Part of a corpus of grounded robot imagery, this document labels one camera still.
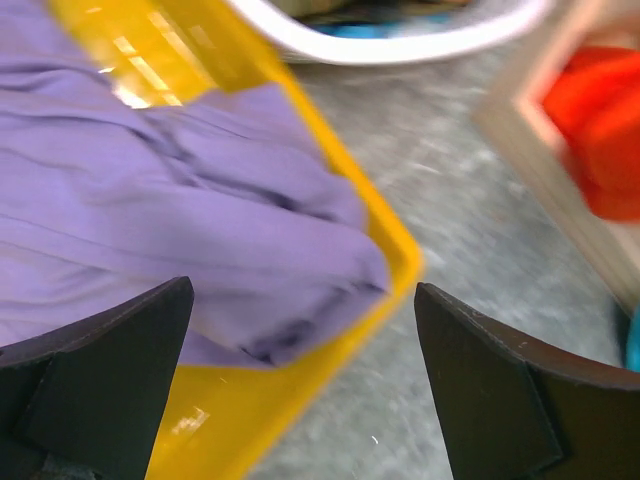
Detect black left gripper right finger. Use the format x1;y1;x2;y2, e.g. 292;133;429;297
414;283;639;480

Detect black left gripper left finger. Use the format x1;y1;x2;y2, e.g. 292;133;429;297
1;277;194;479

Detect purple t-shirt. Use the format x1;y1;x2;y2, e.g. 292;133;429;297
1;1;391;368

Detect teal t-shirt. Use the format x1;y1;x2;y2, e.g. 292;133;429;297
624;307;640;373

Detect orange t-shirt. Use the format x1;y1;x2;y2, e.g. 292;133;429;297
541;46;639;223

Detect yellow plastic tray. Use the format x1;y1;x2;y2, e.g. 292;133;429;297
52;1;423;479

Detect wooden clothes rack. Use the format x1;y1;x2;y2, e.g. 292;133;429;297
473;1;639;311

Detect white perforated basket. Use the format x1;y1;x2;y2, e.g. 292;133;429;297
229;1;553;66

